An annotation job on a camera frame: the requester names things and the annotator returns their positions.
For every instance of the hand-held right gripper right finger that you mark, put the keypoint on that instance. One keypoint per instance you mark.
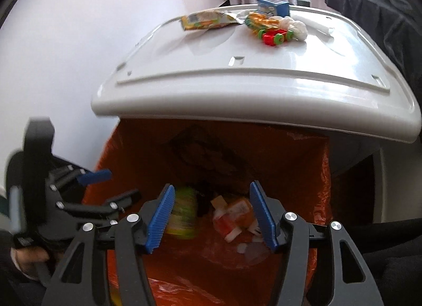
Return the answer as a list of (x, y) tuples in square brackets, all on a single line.
[(263, 217)]

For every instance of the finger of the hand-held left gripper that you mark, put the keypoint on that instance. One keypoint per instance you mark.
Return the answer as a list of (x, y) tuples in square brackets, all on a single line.
[(99, 207), (95, 176)]

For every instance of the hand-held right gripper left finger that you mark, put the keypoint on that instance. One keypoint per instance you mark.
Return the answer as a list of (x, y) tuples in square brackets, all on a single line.
[(161, 220)]

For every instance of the green snack wrapper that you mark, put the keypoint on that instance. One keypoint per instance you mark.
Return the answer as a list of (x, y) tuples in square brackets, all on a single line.
[(184, 213)]

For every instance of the orange plastic wrapper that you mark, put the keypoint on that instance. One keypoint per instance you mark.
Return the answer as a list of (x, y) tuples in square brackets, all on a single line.
[(240, 208)]

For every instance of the red white paper packet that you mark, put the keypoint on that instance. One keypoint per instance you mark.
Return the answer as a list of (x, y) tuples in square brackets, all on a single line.
[(224, 225)]

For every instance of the orange trash bag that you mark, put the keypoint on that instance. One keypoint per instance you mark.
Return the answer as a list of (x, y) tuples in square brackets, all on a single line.
[(296, 167)]

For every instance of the person's left hand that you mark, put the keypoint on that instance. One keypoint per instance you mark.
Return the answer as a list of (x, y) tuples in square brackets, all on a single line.
[(31, 259)]

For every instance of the white paper scrap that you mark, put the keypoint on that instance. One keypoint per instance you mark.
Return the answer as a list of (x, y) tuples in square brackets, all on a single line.
[(254, 251)]

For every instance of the white plastic storage box lid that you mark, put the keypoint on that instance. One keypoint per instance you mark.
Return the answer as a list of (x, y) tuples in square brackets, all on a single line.
[(230, 88)]

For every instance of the person's dark clothing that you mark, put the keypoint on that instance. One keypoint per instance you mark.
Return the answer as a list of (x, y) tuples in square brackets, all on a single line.
[(395, 259)]

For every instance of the red green toy car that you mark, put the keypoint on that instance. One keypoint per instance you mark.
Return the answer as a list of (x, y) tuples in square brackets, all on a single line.
[(272, 38)]

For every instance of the orange green striped wrapper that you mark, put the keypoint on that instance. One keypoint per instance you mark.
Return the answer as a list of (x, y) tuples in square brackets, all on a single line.
[(260, 20)]

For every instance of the small blue carton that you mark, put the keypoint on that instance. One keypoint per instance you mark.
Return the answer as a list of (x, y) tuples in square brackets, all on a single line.
[(273, 7)]

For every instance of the dark blanket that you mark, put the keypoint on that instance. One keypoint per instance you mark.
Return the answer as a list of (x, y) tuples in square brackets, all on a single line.
[(362, 2)]

